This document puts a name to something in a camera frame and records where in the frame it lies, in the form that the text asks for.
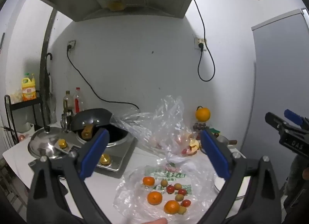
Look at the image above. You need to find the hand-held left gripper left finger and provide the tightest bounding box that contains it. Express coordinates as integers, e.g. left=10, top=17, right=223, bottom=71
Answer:
left=26, top=127, right=111, bottom=224

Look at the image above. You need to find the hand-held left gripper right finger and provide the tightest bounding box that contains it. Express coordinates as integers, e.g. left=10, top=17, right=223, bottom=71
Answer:
left=200, top=127, right=283, bottom=224

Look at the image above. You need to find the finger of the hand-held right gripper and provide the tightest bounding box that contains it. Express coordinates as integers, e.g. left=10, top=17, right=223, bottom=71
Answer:
left=284, top=109, right=309, bottom=129
left=265, top=112, right=290, bottom=134

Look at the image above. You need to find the white plate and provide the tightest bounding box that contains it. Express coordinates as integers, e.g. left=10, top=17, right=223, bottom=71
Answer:
left=214, top=152, right=251, bottom=200

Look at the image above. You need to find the green printed plastic bag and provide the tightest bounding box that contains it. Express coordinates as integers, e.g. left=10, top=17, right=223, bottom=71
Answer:
left=113, top=155, right=232, bottom=224

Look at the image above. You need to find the person's left hand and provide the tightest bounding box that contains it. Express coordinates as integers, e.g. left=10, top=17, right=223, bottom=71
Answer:
left=145, top=217, right=167, bottom=224

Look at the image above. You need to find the steel pot with lid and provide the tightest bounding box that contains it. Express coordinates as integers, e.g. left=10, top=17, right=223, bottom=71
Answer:
left=216, top=135, right=238, bottom=146

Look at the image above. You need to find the orange peel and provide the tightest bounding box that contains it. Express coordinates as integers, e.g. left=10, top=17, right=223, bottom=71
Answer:
left=188, top=138, right=201, bottom=154

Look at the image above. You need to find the steel stove with gold knobs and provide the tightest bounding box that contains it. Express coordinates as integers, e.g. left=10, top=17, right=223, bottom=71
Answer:
left=29, top=127, right=138, bottom=172

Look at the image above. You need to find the large orange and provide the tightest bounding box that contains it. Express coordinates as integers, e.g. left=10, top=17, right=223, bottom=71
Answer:
left=195, top=106, right=211, bottom=122

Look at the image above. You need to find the small steel container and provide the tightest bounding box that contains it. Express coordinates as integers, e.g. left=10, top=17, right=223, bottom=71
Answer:
left=60, top=113, right=73, bottom=133

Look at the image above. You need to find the grey refrigerator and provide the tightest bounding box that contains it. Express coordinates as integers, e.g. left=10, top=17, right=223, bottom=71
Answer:
left=251, top=8, right=309, bottom=191

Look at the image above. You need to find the clear bottle with red cap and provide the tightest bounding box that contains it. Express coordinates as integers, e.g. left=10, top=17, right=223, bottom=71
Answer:
left=73, top=87, right=84, bottom=115

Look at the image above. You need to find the steel pot lid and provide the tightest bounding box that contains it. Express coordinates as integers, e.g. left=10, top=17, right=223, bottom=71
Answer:
left=28, top=125, right=70, bottom=159

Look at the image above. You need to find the dark oil bottle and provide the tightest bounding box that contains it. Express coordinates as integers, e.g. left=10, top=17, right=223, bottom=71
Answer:
left=63, top=90, right=74, bottom=116

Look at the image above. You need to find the clear plastic bag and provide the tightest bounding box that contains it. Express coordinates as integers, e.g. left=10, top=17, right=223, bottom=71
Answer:
left=112, top=95, right=205, bottom=164

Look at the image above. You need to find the black umbrella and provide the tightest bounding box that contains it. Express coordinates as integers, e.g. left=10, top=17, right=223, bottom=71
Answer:
left=46, top=53, right=57, bottom=123

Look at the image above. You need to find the black metal rack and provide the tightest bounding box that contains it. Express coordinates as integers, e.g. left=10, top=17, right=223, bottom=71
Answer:
left=4, top=91, right=45, bottom=142

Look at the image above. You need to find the yellow detergent bottle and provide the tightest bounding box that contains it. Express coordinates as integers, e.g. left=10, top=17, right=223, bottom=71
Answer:
left=22, top=73, right=37, bottom=102

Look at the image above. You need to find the grey vertical pipe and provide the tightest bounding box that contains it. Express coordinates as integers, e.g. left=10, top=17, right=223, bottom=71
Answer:
left=40, top=9, right=58, bottom=130

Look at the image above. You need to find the yellow hood oil cup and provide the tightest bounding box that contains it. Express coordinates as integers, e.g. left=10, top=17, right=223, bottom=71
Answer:
left=109, top=1, right=126, bottom=12

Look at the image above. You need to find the black wok with wooden handle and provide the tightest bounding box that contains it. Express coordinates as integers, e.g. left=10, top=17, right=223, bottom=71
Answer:
left=70, top=108, right=114, bottom=140

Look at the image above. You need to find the black cooker cable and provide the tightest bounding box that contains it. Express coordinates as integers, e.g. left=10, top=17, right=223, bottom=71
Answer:
left=67, top=45, right=140, bottom=111

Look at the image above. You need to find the black hood power cable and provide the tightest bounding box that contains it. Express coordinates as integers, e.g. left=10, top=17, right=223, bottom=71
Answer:
left=193, top=0, right=216, bottom=82

